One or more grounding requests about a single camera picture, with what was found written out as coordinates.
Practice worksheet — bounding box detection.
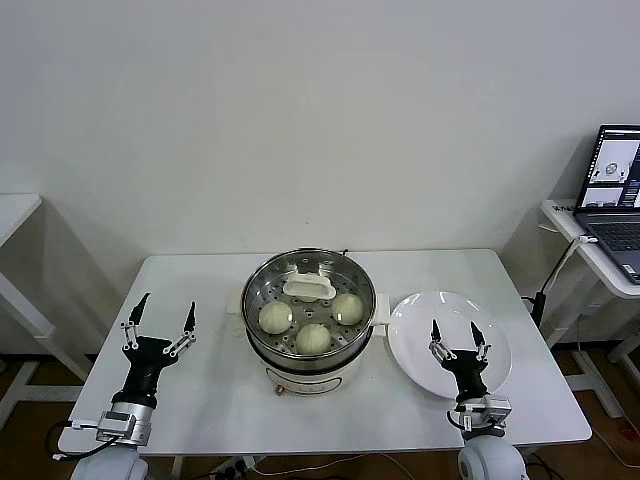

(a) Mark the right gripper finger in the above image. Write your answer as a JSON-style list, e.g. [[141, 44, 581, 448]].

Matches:
[[428, 319, 456, 363], [470, 320, 493, 363]]

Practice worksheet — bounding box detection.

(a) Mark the white side table with laptop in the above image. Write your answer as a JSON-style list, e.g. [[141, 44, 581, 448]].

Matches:
[[538, 198, 640, 419]]

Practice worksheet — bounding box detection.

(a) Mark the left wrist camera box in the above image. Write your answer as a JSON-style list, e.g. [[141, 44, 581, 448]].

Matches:
[[96, 410, 151, 446]]

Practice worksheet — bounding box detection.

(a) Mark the black cable clamp post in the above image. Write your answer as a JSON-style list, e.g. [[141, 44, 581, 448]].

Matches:
[[521, 242, 576, 329]]

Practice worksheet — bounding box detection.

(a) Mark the black left camera cable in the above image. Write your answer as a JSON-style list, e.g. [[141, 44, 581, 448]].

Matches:
[[47, 420, 104, 462]]

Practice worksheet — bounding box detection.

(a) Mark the grey open laptop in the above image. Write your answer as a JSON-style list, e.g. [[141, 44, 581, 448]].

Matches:
[[572, 124, 640, 286]]

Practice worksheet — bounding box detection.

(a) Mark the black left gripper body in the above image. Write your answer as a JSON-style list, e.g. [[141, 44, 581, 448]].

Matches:
[[112, 335, 177, 402]]

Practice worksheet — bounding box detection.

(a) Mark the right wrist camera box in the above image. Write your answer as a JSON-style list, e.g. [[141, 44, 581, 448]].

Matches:
[[480, 393, 512, 426]]

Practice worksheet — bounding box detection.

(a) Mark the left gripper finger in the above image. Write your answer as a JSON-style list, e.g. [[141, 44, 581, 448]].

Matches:
[[120, 292, 151, 352], [163, 300, 198, 359]]

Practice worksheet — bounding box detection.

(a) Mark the stainless steel steamer basket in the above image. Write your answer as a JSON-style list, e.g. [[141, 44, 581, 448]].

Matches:
[[240, 248, 377, 365]]

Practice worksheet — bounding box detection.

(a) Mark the black right camera cable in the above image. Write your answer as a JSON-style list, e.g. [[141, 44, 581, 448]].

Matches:
[[446, 407, 471, 436]]

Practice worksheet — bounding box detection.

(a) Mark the glass pot lid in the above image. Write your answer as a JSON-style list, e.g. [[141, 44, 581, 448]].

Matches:
[[241, 249, 376, 349]]

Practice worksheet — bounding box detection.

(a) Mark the empty white side table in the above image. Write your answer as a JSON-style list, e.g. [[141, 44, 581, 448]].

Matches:
[[0, 192, 96, 431]]

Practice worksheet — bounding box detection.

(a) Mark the white steamed baozi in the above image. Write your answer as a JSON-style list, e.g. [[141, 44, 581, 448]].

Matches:
[[331, 292, 365, 325], [259, 302, 294, 335], [295, 322, 332, 357]]

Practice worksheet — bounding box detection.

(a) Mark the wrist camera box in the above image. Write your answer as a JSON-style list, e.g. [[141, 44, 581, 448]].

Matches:
[[480, 393, 512, 426], [96, 410, 151, 446]]

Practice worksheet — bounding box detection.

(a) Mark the black camera cable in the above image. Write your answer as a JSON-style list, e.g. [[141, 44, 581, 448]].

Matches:
[[446, 407, 471, 436], [47, 420, 104, 462]]

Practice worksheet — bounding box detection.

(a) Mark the white power strip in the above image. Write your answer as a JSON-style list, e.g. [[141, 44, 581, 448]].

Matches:
[[209, 455, 254, 479]]

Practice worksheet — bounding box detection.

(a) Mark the white round plate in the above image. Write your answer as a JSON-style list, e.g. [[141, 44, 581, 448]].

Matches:
[[387, 290, 514, 402]]

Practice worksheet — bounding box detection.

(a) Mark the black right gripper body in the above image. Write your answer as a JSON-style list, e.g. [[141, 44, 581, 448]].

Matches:
[[441, 349, 490, 402]]

